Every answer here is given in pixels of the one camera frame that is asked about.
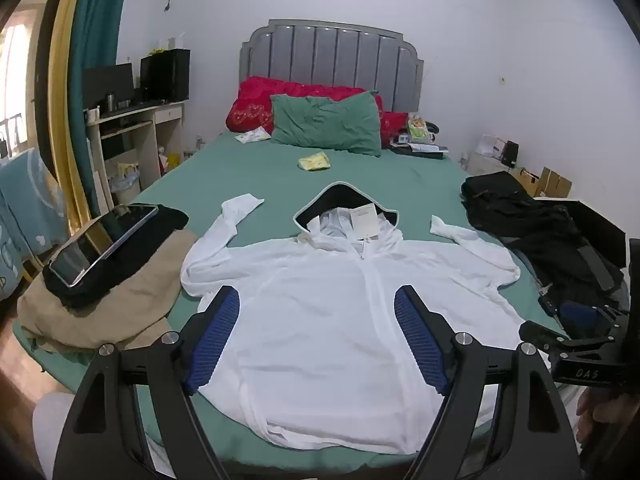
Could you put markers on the yellow curtain strip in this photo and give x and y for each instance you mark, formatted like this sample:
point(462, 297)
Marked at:
point(62, 110)

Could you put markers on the white box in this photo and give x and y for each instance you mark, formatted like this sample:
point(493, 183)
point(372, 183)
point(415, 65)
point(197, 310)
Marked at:
point(490, 145)

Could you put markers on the person's right hand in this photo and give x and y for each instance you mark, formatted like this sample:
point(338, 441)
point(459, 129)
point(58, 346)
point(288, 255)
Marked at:
point(597, 412)

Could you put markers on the black cloth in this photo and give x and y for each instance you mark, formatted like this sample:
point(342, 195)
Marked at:
point(145, 255)

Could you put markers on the pile of black clothes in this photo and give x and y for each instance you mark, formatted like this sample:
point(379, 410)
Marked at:
point(515, 215)

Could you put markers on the green snack packet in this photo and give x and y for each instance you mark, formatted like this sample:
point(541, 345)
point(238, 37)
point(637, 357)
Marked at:
point(419, 129)

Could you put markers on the white paper garment tag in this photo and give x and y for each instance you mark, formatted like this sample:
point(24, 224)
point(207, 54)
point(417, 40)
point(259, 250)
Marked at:
point(362, 222)

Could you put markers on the black computer tower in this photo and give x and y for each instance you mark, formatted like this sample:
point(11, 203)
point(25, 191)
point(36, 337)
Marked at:
point(165, 75)

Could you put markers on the tablet with silver edge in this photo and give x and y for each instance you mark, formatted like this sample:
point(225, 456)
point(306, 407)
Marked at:
point(100, 245)

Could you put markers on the teal curtain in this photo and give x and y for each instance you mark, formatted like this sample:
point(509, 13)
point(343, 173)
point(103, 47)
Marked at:
point(97, 60)

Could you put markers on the green pillow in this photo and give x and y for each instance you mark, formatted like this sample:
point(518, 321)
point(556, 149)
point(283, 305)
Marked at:
point(325, 122)

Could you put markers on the small cardboard box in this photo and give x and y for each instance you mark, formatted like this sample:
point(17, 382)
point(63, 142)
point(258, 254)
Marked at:
point(528, 181)

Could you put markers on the light blue printed blanket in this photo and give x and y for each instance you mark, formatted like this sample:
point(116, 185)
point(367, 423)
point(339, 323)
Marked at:
point(30, 200)

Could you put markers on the person's light grey clothing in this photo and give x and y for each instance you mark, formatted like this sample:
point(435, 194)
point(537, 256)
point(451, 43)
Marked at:
point(50, 435)

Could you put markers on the stack of papers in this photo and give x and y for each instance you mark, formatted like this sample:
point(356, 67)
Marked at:
point(422, 149)

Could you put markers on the steel cup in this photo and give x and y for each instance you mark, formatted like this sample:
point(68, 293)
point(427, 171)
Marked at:
point(109, 101)

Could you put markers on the black monitor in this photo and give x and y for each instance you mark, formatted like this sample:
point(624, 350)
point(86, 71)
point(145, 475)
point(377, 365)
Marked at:
point(107, 85)

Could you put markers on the white and green packet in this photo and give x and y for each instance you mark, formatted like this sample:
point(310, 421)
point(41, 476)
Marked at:
point(252, 136)

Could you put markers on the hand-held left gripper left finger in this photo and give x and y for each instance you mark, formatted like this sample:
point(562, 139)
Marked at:
point(215, 340)

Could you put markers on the red patterned pillow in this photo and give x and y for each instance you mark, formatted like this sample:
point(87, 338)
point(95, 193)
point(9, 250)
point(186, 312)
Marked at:
point(252, 105)

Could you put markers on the clear plastic bag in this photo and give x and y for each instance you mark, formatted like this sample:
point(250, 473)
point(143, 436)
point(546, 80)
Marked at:
point(125, 179)

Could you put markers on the yellow packet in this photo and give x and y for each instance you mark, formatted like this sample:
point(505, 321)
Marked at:
point(314, 161)

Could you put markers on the small black box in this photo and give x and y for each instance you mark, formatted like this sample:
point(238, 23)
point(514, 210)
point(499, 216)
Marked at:
point(510, 153)

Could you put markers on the large cardboard box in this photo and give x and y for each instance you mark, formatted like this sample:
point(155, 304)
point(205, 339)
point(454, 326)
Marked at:
point(556, 183)

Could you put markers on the beige cloth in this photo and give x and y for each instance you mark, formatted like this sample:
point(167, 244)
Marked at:
point(130, 310)

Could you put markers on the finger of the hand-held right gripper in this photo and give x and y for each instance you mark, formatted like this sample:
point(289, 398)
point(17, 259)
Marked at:
point(585, 370)
point(582, 315)

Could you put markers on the white desk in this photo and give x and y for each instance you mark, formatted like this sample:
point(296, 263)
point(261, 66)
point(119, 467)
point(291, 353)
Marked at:
point(167, 120)

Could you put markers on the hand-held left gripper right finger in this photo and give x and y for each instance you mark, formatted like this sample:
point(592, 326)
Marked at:
point(420, 340)

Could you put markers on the white hooded jacket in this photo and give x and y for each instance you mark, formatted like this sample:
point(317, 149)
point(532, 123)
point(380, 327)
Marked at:
point(320, 310)

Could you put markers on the grey padded headboard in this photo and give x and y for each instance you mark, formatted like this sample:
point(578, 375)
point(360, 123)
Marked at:
point(325, 55)

